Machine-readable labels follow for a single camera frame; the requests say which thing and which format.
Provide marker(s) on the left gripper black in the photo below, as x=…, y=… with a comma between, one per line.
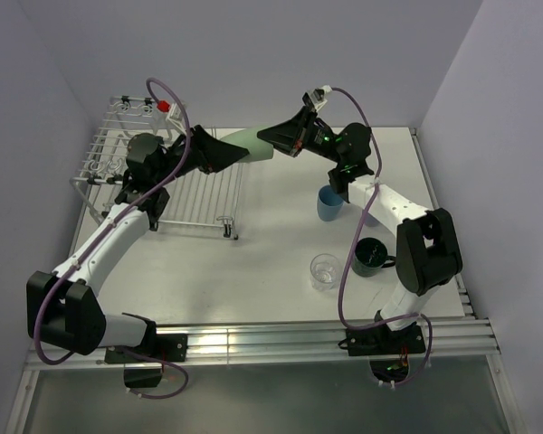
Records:
x=210, y=154

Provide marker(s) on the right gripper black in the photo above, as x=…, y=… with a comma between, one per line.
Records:
x=291, y=136

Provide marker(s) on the light green cup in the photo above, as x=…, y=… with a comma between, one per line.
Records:
x=258, y=150

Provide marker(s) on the blue cup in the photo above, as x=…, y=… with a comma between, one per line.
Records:
x=329, y=204

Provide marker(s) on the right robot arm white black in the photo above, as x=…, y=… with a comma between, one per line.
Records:
x=427, y=253

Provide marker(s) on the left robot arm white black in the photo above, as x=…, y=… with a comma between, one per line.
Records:
x=62, y=306

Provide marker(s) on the purple cup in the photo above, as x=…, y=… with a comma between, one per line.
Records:
x=371, y=221

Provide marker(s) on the clear glass cup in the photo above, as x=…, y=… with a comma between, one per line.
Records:
x=325, y=272

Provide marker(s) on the dark green mug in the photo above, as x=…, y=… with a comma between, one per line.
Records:
x=370, y=256

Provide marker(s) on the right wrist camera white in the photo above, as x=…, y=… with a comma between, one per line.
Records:
x=316, y=99

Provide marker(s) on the silver wire dish rack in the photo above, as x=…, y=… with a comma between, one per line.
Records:
x=124, y=161

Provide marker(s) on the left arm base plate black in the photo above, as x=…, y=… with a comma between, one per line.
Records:
x=171, y=348

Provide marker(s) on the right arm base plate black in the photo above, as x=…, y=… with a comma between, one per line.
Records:
x=382, y=341

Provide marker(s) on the aluminium rail frame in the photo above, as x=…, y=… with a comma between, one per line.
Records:
x=230, y=268

